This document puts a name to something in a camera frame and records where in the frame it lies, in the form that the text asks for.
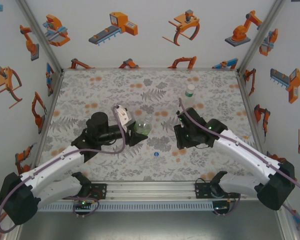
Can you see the white bottle cap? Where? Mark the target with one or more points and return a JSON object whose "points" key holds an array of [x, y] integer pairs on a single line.
{"points": [[190, 87]]}

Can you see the clear bottle with green neckband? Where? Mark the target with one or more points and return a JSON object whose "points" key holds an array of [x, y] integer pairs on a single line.
{"points": [[189, 94]]}

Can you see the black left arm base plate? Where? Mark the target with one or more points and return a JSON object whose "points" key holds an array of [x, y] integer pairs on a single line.
{"points": [[101, 191]]}

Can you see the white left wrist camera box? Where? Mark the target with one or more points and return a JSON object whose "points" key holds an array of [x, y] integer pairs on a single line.
{"points": [[121, 115]]}

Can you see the right controller board green light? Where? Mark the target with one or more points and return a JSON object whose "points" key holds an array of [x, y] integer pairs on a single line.
{"points": [[220, 207]]}

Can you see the left controller board green light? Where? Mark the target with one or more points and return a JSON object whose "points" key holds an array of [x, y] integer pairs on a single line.
{"points": [[83, 203]]}

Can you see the aluminium front mounting rail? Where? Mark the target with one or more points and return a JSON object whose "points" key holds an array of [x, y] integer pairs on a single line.
{"points": [[150, 191]]}

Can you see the blue bottle cap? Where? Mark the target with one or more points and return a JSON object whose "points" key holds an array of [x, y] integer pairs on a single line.
{"points": [[156, 154]]}

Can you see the controller board green light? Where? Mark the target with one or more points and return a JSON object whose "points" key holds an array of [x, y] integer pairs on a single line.
{"points": [[220, 207], [83, 203]]}

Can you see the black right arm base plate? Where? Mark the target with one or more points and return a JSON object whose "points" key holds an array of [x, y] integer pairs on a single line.
{"points": [[201, 191]]}

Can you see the aluminium table side rail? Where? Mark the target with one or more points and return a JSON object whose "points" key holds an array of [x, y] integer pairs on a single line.
{"points": [[247, 95], [57, 86]]}

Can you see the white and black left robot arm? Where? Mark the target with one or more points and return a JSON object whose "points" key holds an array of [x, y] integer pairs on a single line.
{"points": [[52, 165]]}

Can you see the aluminium table back rail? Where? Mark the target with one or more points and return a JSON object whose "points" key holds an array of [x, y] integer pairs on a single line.
{"points": [[150, 69]]}

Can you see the clear bottle with green label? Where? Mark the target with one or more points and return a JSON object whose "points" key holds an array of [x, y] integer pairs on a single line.
{"points": [[141, 127]]}

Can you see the aluminium frame leg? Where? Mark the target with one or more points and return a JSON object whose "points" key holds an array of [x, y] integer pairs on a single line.
{"points": [[12, 232], [288, 225]]}

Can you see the floral patterned tablecloth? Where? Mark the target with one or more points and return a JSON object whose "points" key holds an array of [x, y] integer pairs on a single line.
{"points": [[102, 82]]}

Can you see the aluminium frame post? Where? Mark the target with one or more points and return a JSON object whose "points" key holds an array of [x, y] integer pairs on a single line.
{"points": [[40, 37], [260, 37]]}

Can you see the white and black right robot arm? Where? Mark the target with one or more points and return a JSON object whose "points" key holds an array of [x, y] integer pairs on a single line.
{"points": [[247, 152]]}

